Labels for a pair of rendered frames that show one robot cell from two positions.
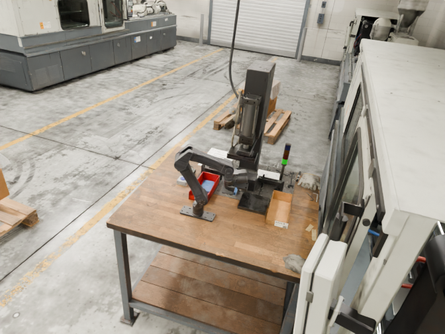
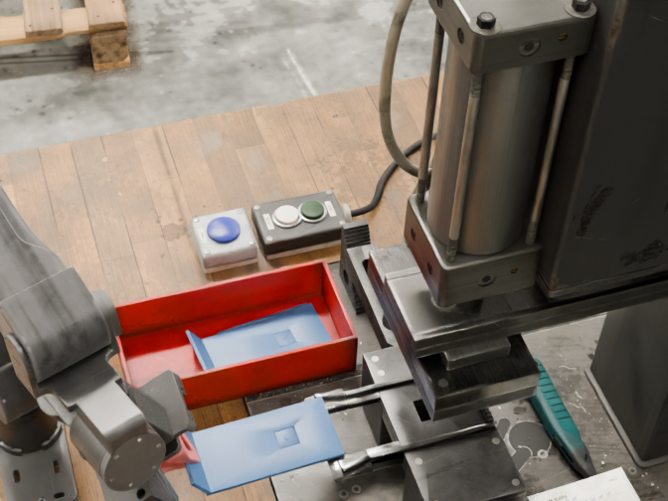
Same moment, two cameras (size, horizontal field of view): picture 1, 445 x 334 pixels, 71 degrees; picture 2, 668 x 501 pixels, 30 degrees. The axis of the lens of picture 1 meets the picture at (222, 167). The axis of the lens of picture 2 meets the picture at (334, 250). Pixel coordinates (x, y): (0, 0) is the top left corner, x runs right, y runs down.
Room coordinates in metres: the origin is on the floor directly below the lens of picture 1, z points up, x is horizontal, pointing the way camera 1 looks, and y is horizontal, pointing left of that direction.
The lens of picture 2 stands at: (1.27, -0.67, 2.03)
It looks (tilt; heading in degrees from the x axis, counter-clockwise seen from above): 48 degrees down; 57
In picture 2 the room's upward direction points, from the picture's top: 3 degrees clockwise
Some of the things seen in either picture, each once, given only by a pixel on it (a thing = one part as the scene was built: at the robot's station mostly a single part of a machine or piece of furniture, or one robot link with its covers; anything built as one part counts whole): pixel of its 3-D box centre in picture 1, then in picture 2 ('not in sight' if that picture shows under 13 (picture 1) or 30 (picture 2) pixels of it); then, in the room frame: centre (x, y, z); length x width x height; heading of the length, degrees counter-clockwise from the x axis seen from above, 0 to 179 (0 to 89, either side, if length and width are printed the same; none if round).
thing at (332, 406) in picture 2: not in sight; (342, 400); (1.68, -0.06, 0.98); 0.07 x 0.02 x 0.01; 167
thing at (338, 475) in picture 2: not in sight; (367, 461); (1.67, -0.14, 0.98); 0.07 x 0.02 x 0.01; 167
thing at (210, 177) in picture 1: (204, 187); (233, 338); (1.64, 0.10, 0.93); 0.25 x 0.12 x 0.06; 167
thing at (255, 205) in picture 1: (253, 203); not in sight; (1.55, -0.22, 0.91); 0.17 x 0.16 x 0.02; 77
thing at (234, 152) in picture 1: (246, 136); (535, 232); (1.83, -0.13, 1.22); 0.26 x 0.18 x 0.30; 167
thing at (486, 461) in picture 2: (242, 174); (440, 420); (1.76, -0.13, 0.98); 0.20 x 0.10 x 0.01; 77
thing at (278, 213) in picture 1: (279, 209); not in sight; (1.49, -0.37, 0.93); 0.25 x 0.13 x 0.08; 167
